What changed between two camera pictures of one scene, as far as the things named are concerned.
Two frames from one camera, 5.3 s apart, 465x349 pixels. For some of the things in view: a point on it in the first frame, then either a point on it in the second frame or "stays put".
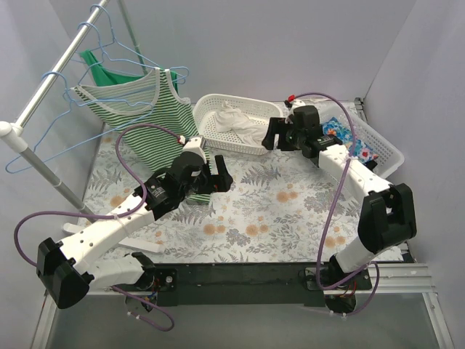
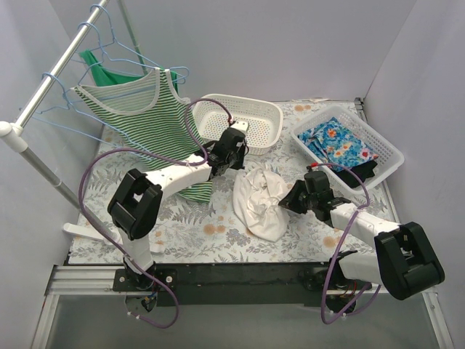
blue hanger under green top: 116,41 stays put
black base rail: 241,284 stays put
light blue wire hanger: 14,167 → 134,152
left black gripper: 209,180 → 239,148
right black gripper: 284,133 → 301,198
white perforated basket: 235,124 stays put
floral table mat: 281,208 stays put
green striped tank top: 147,97 stays put
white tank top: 228,118 → 256,191
